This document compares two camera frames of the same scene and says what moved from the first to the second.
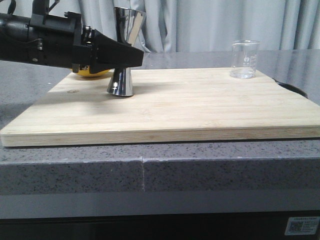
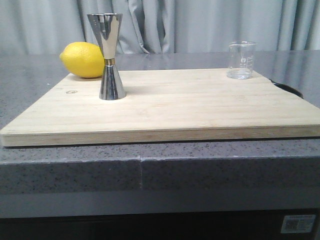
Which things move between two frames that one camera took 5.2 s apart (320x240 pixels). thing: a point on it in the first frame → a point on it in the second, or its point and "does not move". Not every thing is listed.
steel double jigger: (127, 23) → (107, 26)
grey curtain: (203, 25) does not move
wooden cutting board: (168, 105) does not move
